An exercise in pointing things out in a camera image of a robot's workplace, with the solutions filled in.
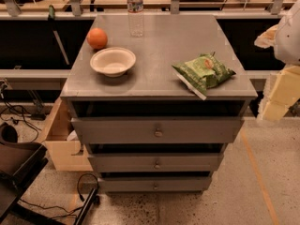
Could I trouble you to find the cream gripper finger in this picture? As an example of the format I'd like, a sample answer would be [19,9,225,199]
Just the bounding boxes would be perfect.
[254,24,278,49]
[258,65,300,122]

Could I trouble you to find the green jalapeno chip bag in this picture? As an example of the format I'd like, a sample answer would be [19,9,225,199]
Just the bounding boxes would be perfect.
[172,53,235,100]

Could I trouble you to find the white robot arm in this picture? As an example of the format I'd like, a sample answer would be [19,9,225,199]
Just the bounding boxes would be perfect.
[254,0,300,122]

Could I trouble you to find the clear plastic water bottle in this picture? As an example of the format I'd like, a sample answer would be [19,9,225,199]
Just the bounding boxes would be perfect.
[127,0,143,38]

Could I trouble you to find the top grey drawer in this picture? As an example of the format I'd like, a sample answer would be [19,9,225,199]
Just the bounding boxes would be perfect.
[71,117,244,144]

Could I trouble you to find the grey drawer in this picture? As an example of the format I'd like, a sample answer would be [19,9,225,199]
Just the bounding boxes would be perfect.
[71,117,244,144]
[98,177,212,193]
[88,153,223,173]

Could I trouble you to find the white paper bowl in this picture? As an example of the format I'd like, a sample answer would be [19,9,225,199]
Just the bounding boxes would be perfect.
[90,47,136,78]

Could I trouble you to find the orange fruit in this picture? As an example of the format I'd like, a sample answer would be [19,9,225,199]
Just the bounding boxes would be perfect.
[86,28,108,50]

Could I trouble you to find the middle grey drawer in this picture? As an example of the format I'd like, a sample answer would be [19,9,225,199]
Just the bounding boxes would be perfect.
[88,153,223,173]

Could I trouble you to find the bottom grey drawer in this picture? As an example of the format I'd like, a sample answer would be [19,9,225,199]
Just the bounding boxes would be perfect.
[98,177,212,193]

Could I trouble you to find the light wooden box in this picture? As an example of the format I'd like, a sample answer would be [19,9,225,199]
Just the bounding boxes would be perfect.
[37,97,92,172]

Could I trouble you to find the black chair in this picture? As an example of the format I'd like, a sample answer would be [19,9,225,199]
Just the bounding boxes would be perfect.
[0,123,48,221]

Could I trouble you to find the black floor cable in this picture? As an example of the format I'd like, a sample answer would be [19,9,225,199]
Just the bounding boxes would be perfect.
[18,172,100,221]

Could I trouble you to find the green handled tool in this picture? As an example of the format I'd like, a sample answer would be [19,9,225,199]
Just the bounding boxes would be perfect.
[48,5,70,66]

